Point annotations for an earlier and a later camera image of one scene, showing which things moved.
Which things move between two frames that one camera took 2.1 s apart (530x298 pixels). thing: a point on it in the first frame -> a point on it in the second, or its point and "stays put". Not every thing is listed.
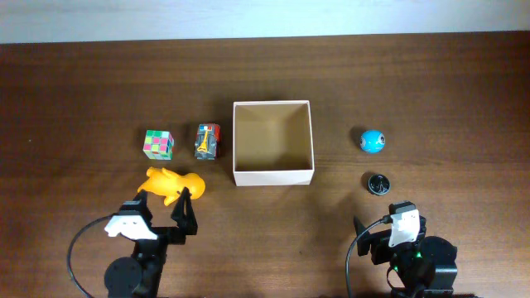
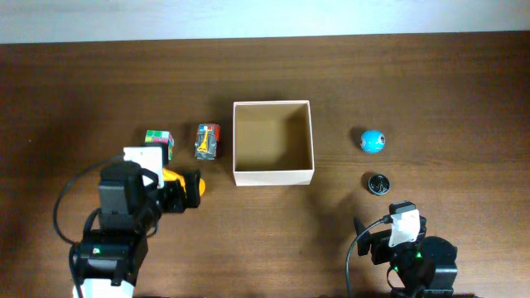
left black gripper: [166, 233] -> [175, 194]
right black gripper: [379, 245] stays put
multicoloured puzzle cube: [158, 145] stays put
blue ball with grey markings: [372, 141] stays put
